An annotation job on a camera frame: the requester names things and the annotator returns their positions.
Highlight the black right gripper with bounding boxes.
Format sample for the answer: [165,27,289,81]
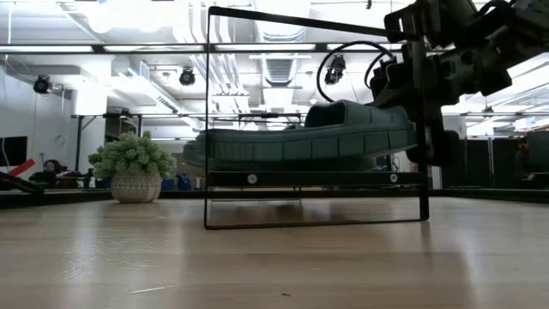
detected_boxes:
[371,45,514,167]

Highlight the wooden shelf with black frame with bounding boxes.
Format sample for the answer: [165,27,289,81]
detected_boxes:
[203,5,431,231]

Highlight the black partition panels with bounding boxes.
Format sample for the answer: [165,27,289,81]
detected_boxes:
[441,130,549,190]

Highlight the black ceiling spotlight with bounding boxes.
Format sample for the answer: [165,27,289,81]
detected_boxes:
[178,66,197,87]
[33,75,53,95]
[323,53,347,86]

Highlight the person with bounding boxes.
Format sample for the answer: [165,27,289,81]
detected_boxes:
[513,136,536,182]
[28,159,66,188]

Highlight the green plant in white pot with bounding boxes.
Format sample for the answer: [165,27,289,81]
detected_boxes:
[87,130,178,204]

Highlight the black background rack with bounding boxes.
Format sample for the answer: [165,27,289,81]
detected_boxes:
[69,112,145,173]

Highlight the red bar object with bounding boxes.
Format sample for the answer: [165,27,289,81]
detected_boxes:
[7,158,37,178]

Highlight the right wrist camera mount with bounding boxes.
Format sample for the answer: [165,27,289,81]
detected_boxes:
[383,0,480,49]

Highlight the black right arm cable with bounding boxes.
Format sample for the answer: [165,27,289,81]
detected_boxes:
[316,40,398,105]

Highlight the black wall monitor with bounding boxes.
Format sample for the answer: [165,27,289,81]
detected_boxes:
[0,136,28,168]

